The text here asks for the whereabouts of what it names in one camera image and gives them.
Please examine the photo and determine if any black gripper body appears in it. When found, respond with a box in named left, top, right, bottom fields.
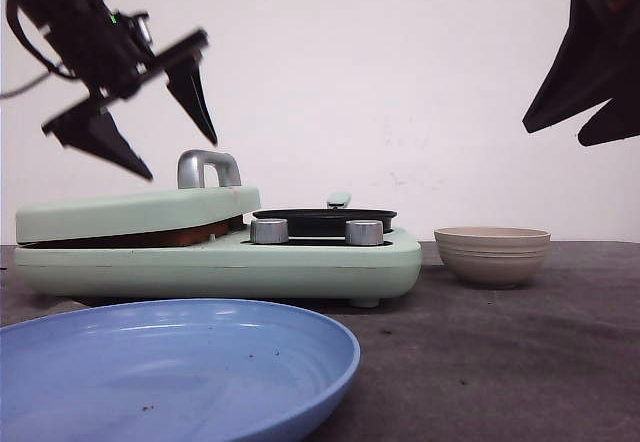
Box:
left=40, top=0, right=208, bottom=134

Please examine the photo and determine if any blue plate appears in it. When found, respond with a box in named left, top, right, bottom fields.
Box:
left=1, top=299, right=361, bottom=441

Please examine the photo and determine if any silver left knob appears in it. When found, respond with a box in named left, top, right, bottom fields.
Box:
left=250, top=218, right=289, bottom=245

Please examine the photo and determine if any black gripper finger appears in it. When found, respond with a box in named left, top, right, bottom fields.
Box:
left=578, top=93, right=639, bottom=146
left=54, top=111, right=153, bottom=180
left=523, top=0, right=639, bottom=133
left=166, top=54, right=218, bottom=145

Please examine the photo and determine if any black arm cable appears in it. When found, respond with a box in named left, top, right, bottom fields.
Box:
left=0, top=1, right=84, bottom=101

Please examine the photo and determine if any silver right knob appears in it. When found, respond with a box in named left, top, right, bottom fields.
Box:
left=345, top=219, right=384, bottom=247

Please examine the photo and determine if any silver knob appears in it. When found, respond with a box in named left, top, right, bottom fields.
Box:
left=250, top=218, right=289, bottom=245
left=345, top=219, right=384, bottom=247

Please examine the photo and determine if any black frying pan green handle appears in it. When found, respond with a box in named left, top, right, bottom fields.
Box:
left=253, top=205, right=397, bottom=237

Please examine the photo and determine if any beige ribbed bowl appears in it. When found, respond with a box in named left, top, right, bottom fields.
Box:
left=434, top=226, right=551, bottom=287

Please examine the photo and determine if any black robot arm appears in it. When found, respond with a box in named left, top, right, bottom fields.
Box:
left=6, top=0, right=217, bottom=179

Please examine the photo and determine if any mint green breakfast maker base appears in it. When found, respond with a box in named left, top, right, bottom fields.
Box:
left=14, top=228, right=422, bottom=307

